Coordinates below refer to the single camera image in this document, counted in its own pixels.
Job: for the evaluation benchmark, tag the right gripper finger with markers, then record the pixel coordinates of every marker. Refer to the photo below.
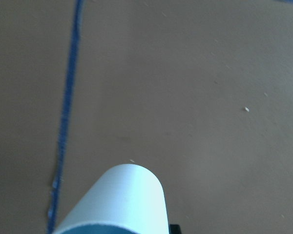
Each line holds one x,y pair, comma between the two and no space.
174,229

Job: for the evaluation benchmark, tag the blue cup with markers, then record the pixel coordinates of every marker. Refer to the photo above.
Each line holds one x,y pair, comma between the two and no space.
126,199

